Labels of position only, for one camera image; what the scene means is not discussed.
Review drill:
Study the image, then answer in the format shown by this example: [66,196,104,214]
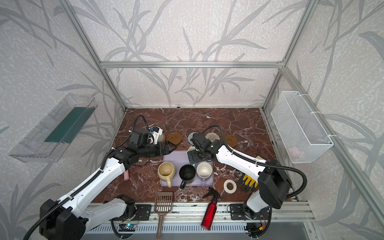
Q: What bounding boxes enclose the brown wooden coaster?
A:
[225,135,238,148]
[167,132,183,145]

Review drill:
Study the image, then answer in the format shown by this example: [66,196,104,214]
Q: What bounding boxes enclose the white and blue mug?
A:
[187,146,197,153]

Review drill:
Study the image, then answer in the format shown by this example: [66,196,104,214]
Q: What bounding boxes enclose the white rainbow rope coaster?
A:
[206,133,220,143]

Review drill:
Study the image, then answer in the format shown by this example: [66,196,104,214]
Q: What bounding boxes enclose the grey-blue felt coaster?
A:
[188,132,197,145]

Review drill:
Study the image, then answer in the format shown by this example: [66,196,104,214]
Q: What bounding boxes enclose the white speckled mug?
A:
[157,131,166,143]

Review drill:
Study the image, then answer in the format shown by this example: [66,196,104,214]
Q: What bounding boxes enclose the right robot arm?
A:
[187,133,308,220]

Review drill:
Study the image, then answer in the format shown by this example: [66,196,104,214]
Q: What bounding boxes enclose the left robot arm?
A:
[24,127,177,240]

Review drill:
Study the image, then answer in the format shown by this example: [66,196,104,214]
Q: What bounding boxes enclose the lilac plastic tray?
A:
[160,151,214,188]

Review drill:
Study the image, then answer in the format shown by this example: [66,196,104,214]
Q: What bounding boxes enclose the beige ceramic mug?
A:
[158,162,176,188]

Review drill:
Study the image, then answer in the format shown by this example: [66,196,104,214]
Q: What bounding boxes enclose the black mug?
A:
[179,165,196,190]

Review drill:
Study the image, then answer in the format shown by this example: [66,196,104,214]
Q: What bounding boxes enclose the pink small object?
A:
[124,171,130,181]

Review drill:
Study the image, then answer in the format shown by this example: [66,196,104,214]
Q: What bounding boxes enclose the white tape roll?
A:
[224,179,237,194]

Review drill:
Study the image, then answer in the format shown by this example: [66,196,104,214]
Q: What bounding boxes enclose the brown litter scoop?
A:
[154,192,173,239]

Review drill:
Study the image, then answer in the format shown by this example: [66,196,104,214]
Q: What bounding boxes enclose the yellow black work glove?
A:
[238,174,258,193]

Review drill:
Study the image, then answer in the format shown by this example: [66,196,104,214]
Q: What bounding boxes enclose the red spray bottle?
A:
[201,187,221,231]

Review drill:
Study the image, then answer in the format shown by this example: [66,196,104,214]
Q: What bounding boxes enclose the green sponge pad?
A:
[44,107,96,144]

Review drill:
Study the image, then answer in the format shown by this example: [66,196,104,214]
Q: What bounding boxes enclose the pink object in basket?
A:
[288,147,303,159]

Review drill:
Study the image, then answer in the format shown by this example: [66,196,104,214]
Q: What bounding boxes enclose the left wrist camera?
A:
[149,127,163,145]

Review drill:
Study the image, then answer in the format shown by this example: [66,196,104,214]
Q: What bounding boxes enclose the white mug lilac handle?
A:
[196,162,213,187]

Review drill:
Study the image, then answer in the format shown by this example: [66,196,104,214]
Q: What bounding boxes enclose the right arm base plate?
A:
[227,204,272,221]

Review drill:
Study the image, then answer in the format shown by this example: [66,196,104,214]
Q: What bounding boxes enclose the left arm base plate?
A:
[121,204,152,221]

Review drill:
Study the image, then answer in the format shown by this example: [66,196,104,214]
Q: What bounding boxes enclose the clear plastic wall shelf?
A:
[9,94,98,163]

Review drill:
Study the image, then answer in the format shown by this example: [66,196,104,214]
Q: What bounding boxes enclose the white wire basket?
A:
[271,91,334,164]

